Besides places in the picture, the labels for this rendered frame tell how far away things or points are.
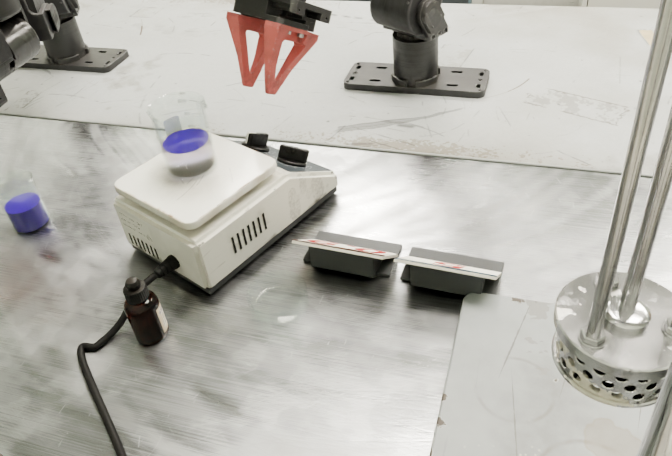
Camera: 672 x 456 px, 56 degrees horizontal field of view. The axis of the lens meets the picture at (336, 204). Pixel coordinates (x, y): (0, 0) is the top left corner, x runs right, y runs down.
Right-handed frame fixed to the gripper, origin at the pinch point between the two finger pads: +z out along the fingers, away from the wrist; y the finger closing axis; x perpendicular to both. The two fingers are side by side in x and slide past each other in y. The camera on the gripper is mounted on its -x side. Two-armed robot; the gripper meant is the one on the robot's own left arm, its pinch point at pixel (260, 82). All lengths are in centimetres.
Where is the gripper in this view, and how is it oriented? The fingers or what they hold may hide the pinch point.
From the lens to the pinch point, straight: 70.9
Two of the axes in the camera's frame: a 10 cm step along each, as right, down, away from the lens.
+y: 7.7, 3.3, -5.4
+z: -2.4, 9.4, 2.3
